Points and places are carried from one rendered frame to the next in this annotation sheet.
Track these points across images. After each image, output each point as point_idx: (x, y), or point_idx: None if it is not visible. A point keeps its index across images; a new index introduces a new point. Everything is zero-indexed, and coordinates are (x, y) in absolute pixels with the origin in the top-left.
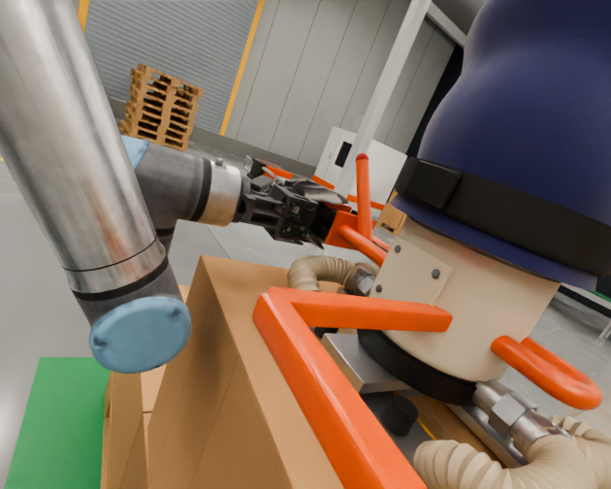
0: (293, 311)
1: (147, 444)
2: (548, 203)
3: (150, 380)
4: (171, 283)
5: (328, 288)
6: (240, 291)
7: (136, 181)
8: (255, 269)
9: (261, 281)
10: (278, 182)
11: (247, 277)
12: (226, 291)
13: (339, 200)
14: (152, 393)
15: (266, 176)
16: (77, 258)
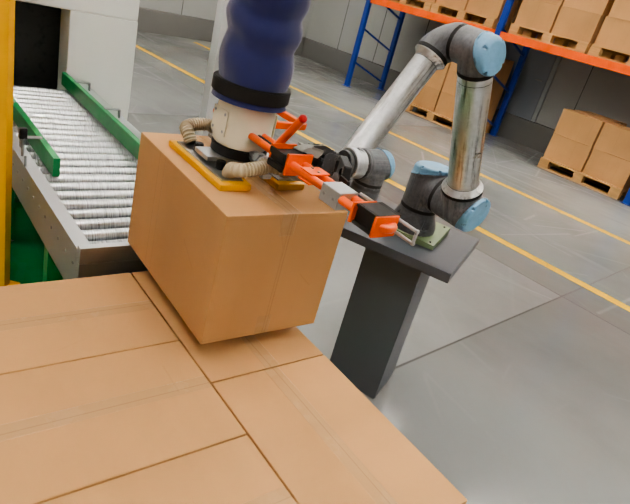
0: None
1: (307, 338)
2: None
3: (336, 374)
4: None
5: (268, 203)
6: (314, 194)
7: (353, 137)
8: (317, 207)
9: (309, 200)
10: (334, 152)
11: (317, 202)
12: (319, 193)
13: (299, 142)
14: (328, 366)
15: (349, 166)
16: None
